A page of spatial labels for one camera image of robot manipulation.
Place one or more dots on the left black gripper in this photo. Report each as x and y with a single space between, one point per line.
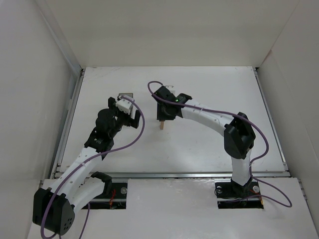
124 118

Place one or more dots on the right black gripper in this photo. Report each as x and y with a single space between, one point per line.
162 114

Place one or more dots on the natural long wood block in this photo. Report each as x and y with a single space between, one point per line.
161 125

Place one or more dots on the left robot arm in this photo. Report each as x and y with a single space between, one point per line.
55 208

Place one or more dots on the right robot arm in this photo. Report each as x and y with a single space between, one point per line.
238 135

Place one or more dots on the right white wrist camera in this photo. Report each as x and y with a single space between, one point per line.
170 87

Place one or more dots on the aluminium front rail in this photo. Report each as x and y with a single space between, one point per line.
283 174

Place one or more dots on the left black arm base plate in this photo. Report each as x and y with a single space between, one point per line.
115 200

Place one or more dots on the aluminium left rail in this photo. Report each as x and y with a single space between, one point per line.
62 140

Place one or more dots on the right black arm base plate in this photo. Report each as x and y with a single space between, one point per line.
231 195

